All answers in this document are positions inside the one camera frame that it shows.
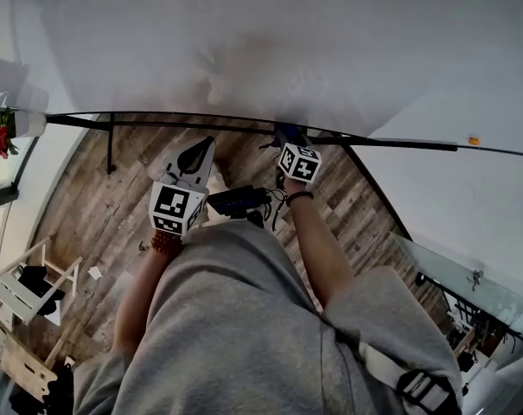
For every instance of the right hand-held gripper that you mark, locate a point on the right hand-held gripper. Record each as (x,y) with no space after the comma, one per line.
(302,164)

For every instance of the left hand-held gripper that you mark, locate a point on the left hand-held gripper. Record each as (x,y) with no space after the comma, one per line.
(172,208)

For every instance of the blue wiping cloth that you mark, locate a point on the blue wiping cloth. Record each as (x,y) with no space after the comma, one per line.
(285,131)

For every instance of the white table with black frame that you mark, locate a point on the white table with black frame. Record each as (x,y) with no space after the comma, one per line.
(157,37)

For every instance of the person's right forearm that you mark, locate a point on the person's right forearm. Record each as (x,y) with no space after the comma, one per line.
(321,257)

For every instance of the person's left forearm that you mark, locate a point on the person's left forearm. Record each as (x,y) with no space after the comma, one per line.
(135,305)

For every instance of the black waist-worn device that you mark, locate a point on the black waist-worn device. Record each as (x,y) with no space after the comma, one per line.
(239,199)

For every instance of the white paper scrap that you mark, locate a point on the white paper scrap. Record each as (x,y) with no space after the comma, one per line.
(95,273)

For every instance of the red flowers in white holder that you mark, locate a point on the red flowers in white holder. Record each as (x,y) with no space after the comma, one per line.
(27,119)

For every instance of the orange round magnet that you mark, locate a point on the orange round magnet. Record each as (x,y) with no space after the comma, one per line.
(473,140)

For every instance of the person in white shirt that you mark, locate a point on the person in white shirt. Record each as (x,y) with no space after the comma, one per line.
(244,327)

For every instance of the black cloth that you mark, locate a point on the black cloth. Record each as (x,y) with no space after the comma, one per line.
(40,288)

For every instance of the frosted glass door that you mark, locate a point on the frosted glass door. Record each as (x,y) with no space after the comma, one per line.
(451,275)

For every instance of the white wooden chair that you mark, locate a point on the white wooden chair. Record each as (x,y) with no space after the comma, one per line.
(14,296)

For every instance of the black metal cart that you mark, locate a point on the black metal cart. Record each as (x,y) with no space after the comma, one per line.
(468,309)

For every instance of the cluttered wooden workbench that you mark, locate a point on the cluttered wooden workbench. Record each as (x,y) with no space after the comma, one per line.
(473,344)

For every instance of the wooden box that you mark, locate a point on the wooden box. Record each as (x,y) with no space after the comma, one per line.
(23,370)

